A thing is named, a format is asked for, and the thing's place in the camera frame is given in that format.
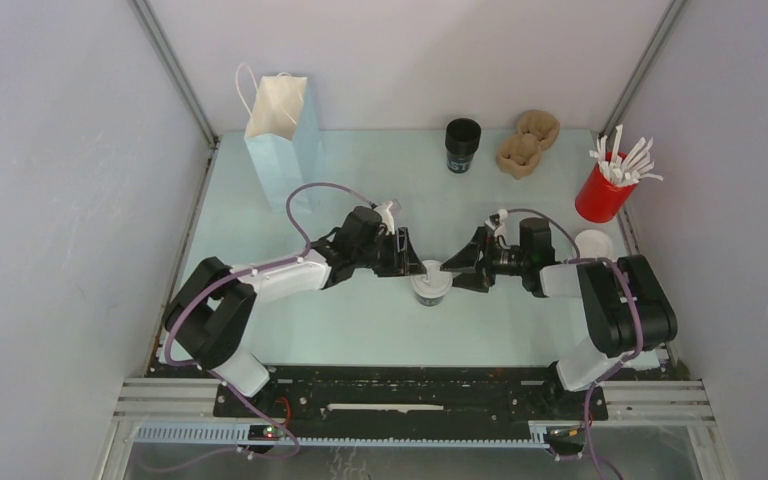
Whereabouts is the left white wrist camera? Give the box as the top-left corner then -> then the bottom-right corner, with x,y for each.
373,200 -> 401,235

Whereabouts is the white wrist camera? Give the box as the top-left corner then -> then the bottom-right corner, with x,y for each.
484,209 -> 508,239
373,200 -> 401,235

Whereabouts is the light blue paper bag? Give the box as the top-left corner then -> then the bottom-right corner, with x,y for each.
234,63 -> 323,211

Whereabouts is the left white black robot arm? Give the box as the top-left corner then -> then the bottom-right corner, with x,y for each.
162,201 -> 426,417

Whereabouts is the white wrapped straws bundle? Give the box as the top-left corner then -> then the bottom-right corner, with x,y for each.
589,124 -> 664,188

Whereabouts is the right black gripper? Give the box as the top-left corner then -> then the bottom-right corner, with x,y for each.
441,225 -> 529,293

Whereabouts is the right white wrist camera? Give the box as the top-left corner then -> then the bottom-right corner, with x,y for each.
484,209 -> 508,239

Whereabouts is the white lid stack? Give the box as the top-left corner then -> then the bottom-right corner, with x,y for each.
575,229 -> 615,260

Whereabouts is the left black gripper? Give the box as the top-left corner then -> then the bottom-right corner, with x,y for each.
354,229 -> 425,279

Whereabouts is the brown pulp cup carrier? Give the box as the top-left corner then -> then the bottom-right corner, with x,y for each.
495,110 -> 561,180

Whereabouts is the red cup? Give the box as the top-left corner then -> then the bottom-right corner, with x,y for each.
575,166 -> 637,223

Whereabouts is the white cup lid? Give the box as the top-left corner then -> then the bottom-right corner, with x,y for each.
410,260 -> 453,289

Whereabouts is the black paper cup stack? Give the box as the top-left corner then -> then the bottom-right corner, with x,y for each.
444,118 -> 482,174

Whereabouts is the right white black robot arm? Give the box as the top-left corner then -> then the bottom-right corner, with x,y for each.
441,210 -> 678,418

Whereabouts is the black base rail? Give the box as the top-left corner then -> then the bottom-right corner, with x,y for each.
113,362 -> 717,458

